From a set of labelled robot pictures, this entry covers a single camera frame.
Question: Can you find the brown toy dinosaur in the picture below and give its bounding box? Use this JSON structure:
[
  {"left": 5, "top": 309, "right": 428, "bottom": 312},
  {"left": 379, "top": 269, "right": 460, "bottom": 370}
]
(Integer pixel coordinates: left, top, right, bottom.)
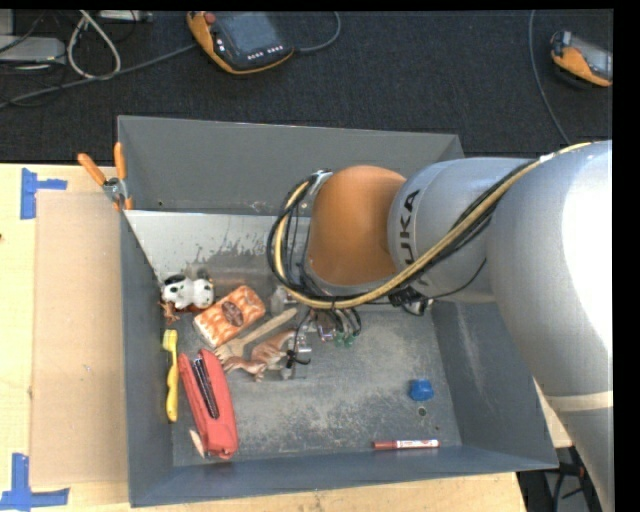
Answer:
[{"left": 221, "top": 329, "right": 298, "bottom": 384}]

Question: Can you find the black cylinder on white bracket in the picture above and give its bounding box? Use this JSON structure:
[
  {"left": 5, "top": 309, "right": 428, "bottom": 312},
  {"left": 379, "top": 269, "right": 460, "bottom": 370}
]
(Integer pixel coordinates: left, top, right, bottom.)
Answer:
[{"left": 388, "top": 288, "right": 434, "bottom": 317}]

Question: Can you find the grey metal bin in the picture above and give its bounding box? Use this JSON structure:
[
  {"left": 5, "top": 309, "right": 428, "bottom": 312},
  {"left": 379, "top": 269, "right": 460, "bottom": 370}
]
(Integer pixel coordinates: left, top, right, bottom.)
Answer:
[{"left": 115, "top": 114, "right": 561, "bottom": 509}]

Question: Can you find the pale wooden brush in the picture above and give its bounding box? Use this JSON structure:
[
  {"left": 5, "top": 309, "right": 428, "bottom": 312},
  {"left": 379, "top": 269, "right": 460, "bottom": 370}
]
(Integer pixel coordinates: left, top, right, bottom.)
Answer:
[{"left": 214, "top": 306, "right": 300, "bottom": 363}]

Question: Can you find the red stapler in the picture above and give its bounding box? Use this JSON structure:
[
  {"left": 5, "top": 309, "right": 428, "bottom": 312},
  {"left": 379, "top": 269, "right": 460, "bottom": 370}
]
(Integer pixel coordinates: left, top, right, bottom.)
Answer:
[{"left": 176, "top": 347, "right": 241, "bottom": 462}]

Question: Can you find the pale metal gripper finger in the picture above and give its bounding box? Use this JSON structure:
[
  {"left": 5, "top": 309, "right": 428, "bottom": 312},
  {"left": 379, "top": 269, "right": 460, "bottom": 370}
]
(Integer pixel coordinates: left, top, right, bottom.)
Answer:
[
  {"left": 269, "top": 285, "right": 292, "bottom": 316},
  {"left": 280, "top": 334, "right": 313, "bottom": 381}
]

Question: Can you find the brown cardboard board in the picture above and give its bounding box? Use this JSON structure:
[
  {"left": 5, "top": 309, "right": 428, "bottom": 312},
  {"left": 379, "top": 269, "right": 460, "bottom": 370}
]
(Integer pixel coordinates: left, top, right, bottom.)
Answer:
[{"left": 28, "top": 190, "right": 130, "bottom": 490}]

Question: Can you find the white and black toy dog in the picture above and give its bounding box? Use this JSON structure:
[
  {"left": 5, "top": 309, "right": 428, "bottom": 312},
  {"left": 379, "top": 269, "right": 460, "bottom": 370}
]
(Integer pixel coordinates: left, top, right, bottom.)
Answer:
[{"left": 160, "top": 273, "right": 217, "bottom": 312}]

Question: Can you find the red-brown marker pen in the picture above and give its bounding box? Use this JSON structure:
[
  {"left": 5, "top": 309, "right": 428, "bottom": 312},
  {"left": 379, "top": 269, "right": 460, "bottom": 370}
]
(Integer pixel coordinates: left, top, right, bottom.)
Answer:
[{"left": 371, "top": 438, "right": 442, "bottom": 451}]

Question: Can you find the orange and white packet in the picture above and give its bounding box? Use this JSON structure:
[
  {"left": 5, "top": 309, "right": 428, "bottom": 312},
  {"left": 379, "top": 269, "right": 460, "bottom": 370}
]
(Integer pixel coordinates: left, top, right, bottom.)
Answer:
[{"left": 192, "top": 284, "right": 268, "bottom": 350}]

